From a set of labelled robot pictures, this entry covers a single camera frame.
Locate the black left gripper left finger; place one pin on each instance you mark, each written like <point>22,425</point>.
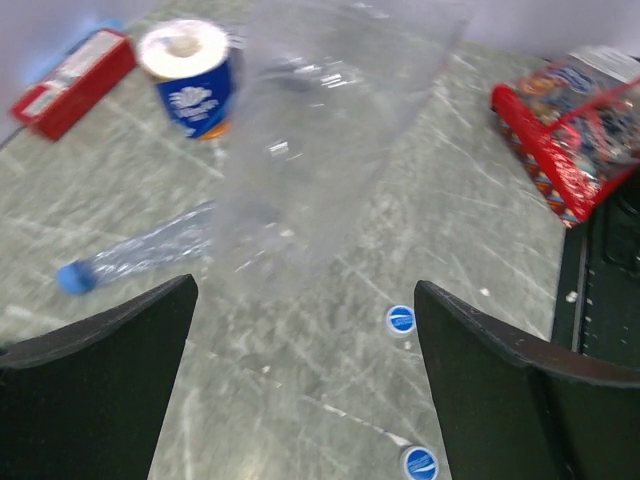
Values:
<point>88,400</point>

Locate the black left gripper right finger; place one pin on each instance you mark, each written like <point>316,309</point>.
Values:
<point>511,405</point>

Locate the clear plastic bottle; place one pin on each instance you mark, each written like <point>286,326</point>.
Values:
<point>188,235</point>
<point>328,87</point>

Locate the blue white bottle cap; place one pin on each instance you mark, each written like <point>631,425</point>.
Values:
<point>400,321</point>
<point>419,463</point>

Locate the red snack bag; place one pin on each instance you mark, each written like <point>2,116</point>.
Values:
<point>574,125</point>

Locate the red rectangular box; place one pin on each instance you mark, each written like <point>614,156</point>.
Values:
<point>52,106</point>

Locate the toilet paper roll blue wrapper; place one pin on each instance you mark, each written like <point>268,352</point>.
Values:
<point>190,62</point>

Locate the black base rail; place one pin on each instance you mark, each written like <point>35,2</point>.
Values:
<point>597,303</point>

